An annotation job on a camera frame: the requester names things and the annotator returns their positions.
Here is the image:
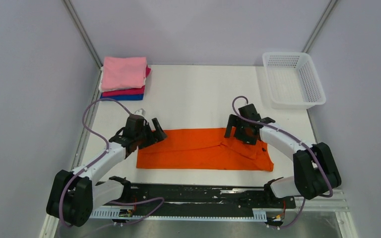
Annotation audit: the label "magenta folded t-shirt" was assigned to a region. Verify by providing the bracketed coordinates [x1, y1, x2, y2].
[99, 65, 151, 97]

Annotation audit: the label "aluminium frame post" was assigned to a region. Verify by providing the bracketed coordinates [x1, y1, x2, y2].
[62, 0, 103, 68]
[302, 0, 340, 54]

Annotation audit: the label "left aluminium frame post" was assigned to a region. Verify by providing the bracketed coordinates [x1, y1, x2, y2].
[62, 0, 103, 68]

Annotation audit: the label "orange t-shirt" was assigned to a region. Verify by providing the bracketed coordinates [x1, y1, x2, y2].
[136, 128, 274, 172]

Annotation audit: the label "white plastic basket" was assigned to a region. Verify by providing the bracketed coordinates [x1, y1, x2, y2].
[262, 52, 326, 110]

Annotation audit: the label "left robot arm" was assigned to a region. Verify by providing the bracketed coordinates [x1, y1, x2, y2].
[46, 114, 167, 227]

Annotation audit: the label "pink folded t-shirt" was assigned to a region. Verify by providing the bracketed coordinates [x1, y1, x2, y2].
[100, 57, 147, 92]

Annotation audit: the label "white slotted cable duct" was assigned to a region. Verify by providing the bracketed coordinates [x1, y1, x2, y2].
[90, 207, 267, 221]

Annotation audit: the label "blue folded t-shirt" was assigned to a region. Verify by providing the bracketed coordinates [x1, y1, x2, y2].
[100, 94, 144, 101]

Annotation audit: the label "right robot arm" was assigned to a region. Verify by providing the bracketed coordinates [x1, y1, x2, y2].
[224, 104, 342, 207]

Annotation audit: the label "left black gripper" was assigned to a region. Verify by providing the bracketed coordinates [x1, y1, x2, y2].
[135, 118, 167, 149]

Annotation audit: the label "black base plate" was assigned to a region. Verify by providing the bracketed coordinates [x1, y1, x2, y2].
[116, 183, 296, 218]

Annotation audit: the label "right aluminium frame post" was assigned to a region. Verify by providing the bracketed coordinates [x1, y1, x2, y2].
[302, 0, 340, 54]

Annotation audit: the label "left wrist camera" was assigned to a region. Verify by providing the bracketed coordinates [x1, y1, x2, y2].
[133, 108, 145, 117]

